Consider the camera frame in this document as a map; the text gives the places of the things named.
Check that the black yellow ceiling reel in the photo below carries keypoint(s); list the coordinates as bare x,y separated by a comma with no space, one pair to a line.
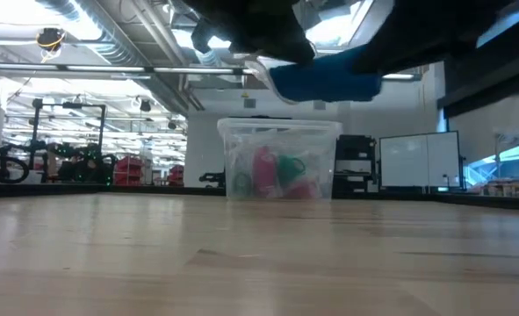
50,38

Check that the green looped item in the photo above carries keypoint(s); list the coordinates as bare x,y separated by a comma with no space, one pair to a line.
290,169

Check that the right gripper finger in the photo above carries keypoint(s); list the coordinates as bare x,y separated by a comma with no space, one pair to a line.
399,61

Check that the black shelf cart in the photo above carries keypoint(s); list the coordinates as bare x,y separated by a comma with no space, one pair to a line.
355,151

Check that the red-orange small item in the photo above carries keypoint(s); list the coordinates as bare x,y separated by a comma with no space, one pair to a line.
300,191

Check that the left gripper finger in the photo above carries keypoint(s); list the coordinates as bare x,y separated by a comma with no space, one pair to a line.
201,37

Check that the red storage shelf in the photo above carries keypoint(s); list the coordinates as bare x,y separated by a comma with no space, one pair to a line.
176,174
129,171

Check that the blue elastic bandage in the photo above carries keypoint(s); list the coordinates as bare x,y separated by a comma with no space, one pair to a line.
325,83

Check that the red bottle-shaped item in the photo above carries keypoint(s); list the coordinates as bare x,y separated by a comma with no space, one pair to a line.
264,171

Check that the black hanging spotlight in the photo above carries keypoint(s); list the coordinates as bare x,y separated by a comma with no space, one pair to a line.
145,105

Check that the clear plastic storage box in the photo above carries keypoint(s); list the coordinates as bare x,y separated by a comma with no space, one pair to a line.
281,131

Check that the dark green round roll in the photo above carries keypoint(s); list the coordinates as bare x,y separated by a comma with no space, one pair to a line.
242,184

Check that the black background robot stand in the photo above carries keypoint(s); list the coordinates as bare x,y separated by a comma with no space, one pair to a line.
83,162

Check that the white whiteboard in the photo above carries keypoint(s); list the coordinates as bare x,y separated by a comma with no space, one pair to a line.
417,158

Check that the long ceiling light bar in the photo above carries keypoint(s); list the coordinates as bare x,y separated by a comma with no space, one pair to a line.
110,68

